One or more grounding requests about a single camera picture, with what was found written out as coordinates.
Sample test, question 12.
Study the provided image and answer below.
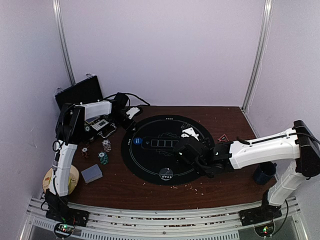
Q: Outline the round black poker mat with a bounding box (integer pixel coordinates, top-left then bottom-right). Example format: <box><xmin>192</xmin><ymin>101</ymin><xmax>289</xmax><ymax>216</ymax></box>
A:
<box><xmin>121</xmin><ymin>115</ymin><xmax>214</xmax><ymax>186</ymax></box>

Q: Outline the right aluminium frame post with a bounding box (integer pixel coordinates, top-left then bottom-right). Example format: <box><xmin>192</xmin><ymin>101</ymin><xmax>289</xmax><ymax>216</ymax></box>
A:
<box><xmin>241</xmin><ymin>0</ymin><xmax>274</xmax><ymax>114</ymax></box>

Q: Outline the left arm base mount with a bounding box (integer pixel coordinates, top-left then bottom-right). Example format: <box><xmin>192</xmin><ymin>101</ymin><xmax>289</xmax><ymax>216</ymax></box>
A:
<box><xmin>45</xmin><ymin>195</ymin><xmax>89</xmax><ymax>239</ymax></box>

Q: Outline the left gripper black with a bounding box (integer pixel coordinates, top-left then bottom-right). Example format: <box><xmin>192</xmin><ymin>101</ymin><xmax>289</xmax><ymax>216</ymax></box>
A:
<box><xmin>110</xmin><ymin>110</ymin><xmax>138</xmax><ymax>133</ymax></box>

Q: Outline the playing card deck box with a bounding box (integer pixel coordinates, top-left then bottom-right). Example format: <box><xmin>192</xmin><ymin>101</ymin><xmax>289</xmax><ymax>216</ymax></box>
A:
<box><xmin>92</xmin><ymin>119</ymin><xmax>109</xmax><ymax>131</ymax></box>

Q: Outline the red brown chip stack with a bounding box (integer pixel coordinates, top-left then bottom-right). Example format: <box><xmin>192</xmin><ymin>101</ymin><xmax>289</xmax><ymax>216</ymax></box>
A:
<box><xmin>81</xmin><ymin>147</ymin><xmax>90</xmax><ymax>159</ymax></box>

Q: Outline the beige plate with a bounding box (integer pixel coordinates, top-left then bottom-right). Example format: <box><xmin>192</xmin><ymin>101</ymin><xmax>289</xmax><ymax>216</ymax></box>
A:
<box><xmin>42</xmin><ymin>165</ymin><xmax>80</xmax><ymax>194</ymax></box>

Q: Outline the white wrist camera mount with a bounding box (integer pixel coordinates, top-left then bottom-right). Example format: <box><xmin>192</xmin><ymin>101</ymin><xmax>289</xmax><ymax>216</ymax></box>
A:
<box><xmin>126</xmin><ymin>106</ymin><xmax>141</xmax><ymax>119</ymax></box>
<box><xmin>181</xmin><ymin>127</ymin><xmax>199</xmax><ymax>141</ymax></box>

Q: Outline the green chip stack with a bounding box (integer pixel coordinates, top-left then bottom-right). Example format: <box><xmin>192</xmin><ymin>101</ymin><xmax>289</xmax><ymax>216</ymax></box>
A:
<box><xmin>98</xmin><ymin>151</ymin><xmax>109</xmax><ymax>165</ymax></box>

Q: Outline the aluminium front rail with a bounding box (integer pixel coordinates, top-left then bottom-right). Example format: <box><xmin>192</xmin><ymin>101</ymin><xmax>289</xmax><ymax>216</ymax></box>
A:
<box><xmin>18</xmin><ymin>197</ymin><xmax>310</xmax><ymax>240</ymax></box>

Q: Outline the aluminium frame post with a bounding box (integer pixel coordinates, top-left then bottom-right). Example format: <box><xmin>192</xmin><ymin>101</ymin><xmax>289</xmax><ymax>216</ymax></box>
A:
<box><xmin>52</xmin><ymin>0</ymin><xmax>76</xmax><ymax>86</ymax></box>
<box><xmin>241</xmin><ymin>0</ymin><xmax>274</xmax><ymax>114</ymax></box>

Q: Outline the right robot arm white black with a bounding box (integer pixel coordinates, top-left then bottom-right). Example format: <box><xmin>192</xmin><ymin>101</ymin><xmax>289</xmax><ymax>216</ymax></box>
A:
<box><xmin>173</xmin><ymin>120</ymin><xmax>320</xmax><ymax>221</ymax></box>

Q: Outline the black poker chip case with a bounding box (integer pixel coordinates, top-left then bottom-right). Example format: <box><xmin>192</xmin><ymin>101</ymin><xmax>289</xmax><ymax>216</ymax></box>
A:
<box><xmin>55</xmin><ymin>76</ymin><xmax>114</xmax><ymax>146</ymax></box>

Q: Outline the clear dealer button disc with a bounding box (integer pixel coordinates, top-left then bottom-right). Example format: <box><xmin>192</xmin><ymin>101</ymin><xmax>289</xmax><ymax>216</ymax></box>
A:
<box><xmin>159</xmin><ymin>167</ymin><xmax>174</xmax><ymax>181</ymax></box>

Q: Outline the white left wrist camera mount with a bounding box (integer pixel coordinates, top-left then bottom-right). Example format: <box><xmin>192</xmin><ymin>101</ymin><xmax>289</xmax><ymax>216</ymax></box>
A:
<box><xmin>126</xmin><ymin>106</ymin><xmax>141</xmax><ymax>119</ymax></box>

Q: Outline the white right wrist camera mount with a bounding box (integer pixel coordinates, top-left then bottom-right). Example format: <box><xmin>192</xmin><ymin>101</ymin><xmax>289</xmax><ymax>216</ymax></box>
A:
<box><xmin>181</xmin><ymin>127</ymin><xmax>199</xmax><ymax>141</ymax></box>

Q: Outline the chrome case handle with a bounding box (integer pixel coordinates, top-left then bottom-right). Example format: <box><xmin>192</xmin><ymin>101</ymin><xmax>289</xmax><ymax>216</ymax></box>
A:
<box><xmin>98</xmin><ymin>123</ymin><xmax>117</xmax><ymax>139</ymax></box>

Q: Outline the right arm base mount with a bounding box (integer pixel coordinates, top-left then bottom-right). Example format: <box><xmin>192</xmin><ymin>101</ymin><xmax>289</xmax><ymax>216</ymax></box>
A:
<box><xmin>238</xmin><ymin>203</ymin><xmax>282</xmax><ymax>238</ymax></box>

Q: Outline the left aluminium frame post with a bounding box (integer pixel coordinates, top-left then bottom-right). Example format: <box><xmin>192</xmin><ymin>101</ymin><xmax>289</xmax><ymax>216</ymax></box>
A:
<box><xmin>52</xmin><ymin>0</ymin><xmax>76</xmax><ymax>86</ymax></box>

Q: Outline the blue small blind button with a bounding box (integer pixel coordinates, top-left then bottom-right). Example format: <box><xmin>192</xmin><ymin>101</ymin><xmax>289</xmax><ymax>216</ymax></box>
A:
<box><xmin>132</xmin><ymin>137</ymin><xmax>143</xmax><ymax>145</ymax></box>

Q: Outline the red black triangle marker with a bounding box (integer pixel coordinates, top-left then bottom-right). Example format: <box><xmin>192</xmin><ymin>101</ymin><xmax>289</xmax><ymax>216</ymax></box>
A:
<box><xmin>217</xmin><ymin>134</ymin><xmax>229</xmax><ymax>142</ymax></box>

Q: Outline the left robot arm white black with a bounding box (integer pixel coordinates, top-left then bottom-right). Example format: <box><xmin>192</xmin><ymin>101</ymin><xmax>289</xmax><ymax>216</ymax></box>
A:
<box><xmin>45</xmin><ymin>92</ymin><xmax>142</xmax><ymax>200</ymax></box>

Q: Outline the dark blue mug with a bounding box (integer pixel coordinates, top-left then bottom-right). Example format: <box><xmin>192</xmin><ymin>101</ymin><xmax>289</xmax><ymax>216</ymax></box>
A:
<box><xmin>253</xmin><ymin>161</ymin><xmax>277</xmax><ymax>186</ymax></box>

